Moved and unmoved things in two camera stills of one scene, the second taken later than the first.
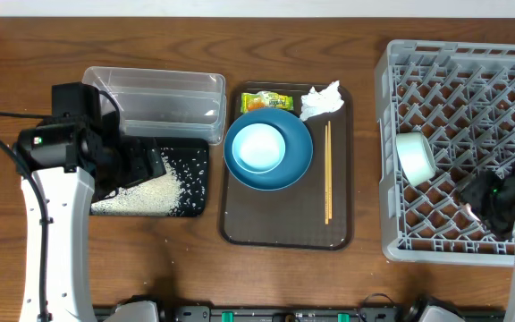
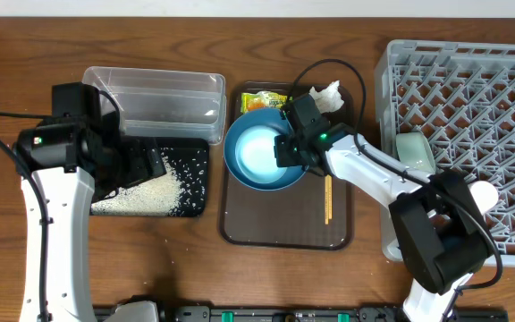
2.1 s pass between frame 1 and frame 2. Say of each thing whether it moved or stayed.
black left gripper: stayed
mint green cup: stayed
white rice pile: stayed
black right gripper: moved
